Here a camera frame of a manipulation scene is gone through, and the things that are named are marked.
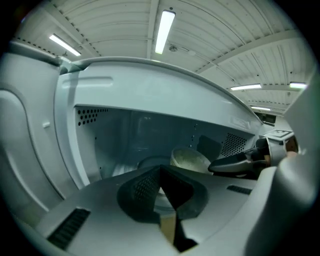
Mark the pale ceramic bowl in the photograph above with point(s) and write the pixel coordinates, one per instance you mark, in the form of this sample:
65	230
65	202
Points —
187	160

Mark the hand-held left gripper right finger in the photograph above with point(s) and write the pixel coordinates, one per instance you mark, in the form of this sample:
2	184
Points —
215	200

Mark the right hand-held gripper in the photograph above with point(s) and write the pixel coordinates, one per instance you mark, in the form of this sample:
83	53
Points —
276	147

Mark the white microwave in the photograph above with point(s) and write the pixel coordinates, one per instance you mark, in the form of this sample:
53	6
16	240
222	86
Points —
150	87

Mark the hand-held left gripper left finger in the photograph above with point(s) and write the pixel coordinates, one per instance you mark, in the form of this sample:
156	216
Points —
105	225

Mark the long ceiling light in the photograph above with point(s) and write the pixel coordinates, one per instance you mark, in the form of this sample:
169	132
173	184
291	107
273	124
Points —
298	85
164	31
245	87
260	108
64	45

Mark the round ceiling smoke detector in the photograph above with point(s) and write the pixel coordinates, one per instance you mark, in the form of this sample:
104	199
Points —
173	48

